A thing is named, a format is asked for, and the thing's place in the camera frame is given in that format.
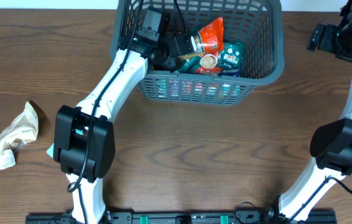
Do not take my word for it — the red spaghetti packet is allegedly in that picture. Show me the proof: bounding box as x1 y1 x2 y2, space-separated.
192 17 225 54

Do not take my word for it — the green coffee mix bag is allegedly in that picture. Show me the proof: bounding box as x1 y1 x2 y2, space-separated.
177 42 245 77

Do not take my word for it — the light teal snack packet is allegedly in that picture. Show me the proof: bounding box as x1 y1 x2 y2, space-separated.
47 144 54 158

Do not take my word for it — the beige paper bag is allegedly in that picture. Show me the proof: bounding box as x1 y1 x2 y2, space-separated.
0 101 39 170

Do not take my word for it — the Kleenex tissue multipack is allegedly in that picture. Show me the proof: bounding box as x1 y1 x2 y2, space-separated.
155 69 241 103

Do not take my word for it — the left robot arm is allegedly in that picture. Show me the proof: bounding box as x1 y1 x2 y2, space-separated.
52 7 197 223

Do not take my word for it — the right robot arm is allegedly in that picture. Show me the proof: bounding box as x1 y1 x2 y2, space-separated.
265 0 352 223

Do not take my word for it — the grey plastic basket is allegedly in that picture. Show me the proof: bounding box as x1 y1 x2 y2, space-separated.
110 0 285 105

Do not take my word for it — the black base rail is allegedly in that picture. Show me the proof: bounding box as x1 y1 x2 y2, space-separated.
25 207 338 224

